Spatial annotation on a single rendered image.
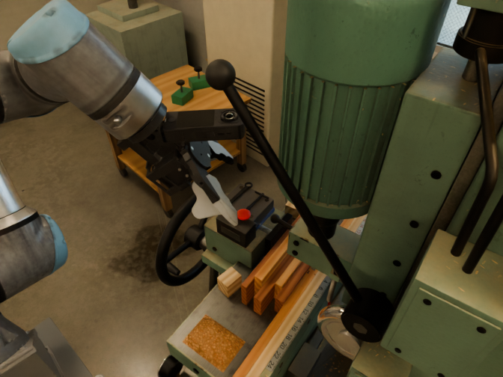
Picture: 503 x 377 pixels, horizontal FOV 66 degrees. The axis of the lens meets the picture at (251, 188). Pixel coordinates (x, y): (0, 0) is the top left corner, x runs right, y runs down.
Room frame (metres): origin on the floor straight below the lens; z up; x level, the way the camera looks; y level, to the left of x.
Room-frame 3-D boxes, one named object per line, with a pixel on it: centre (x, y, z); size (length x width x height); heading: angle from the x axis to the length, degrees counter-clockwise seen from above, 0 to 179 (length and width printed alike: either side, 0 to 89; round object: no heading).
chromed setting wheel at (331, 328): (0.29, -0.16, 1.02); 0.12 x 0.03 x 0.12; 55
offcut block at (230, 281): (0.45, 0.05, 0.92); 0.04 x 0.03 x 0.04; 134
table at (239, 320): (0.55, -0.05, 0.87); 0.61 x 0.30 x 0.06; 145
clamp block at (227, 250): (0.59, 0.01, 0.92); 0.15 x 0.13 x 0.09; 145
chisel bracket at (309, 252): (0.45, -0.14, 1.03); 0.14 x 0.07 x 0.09; 55
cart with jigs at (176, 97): (1.84, 0.43, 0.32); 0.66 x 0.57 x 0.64; 134
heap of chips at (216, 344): (0.33, 0.07, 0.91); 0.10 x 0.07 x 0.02; 55
